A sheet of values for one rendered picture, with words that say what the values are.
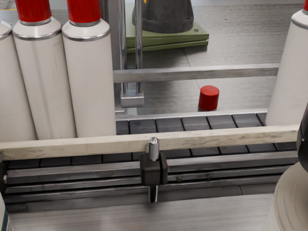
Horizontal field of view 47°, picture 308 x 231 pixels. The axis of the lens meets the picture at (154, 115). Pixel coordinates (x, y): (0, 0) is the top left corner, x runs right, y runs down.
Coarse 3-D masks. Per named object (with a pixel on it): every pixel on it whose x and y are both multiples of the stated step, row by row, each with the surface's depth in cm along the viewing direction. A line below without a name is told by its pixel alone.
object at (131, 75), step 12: (120, 72) 46; (132, 72) 46; (144, 72) 46; (156, 72) 46; (168, 72) 46; (180, 72) 46; (192, 72) 46; (204, 72) 47; (216, 72) 47; (228, 72) 47; (240, 72) 47; (252, 72) 48; (264, 72) 48; (276, 72) 48
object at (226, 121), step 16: (128, 128) 49; (144, 128) 50; (160, 128) 50; (176, 128) 50; (192, 128) 50; (208, 128) 50; (224, 128) 50; (256, 144) 47; (272, 144) 47; (288, 144) 47; (16, 160) 44; (32, 160) 44; (48, 160) 44; (64, 160) 44; (80, 160) 44; (96, 160) 44; (112, 160) 44; (128, 160) 44
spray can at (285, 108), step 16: (304, 16) 40; (288, 32) 42; (304, 32) 40; (288, 48) 42; (304, 48) 41; (288, 64) 43; (304, 64) 42; (288, 80) 44; (304, 80) 43; (272, 96) 47; (288, 96) 45; (304, 96) 44; (272, 112) 48; (288, 112) 46
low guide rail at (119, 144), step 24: (0, 144) 41; (24, 144) 41; (48, 144) 41; (72, 144) 41; (96, 144) 42; (120, 144) 42; (144, 144) 43; (168, 144) 43; (192, 144) 44; (216, 144) 44; (240, 144) 45
